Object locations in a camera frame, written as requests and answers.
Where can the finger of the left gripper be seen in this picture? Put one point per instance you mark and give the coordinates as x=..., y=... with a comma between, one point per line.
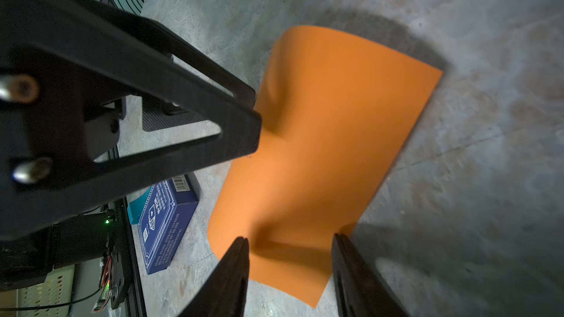
x=65, y=68
x=158, y=114

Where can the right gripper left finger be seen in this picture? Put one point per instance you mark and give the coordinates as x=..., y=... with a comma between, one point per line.
x=224, y=293

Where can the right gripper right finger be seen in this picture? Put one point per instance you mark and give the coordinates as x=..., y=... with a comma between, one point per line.
x=359, y=292

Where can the orange square paper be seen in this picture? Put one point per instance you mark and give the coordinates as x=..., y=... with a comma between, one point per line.
x=336, y=110

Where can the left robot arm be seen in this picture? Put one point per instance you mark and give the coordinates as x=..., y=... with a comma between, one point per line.
x=48, y=246

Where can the blue card box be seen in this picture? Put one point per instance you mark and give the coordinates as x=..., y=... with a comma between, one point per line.
x=167, y=211

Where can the teal small block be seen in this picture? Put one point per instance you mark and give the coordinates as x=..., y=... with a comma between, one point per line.
x=135, y=208

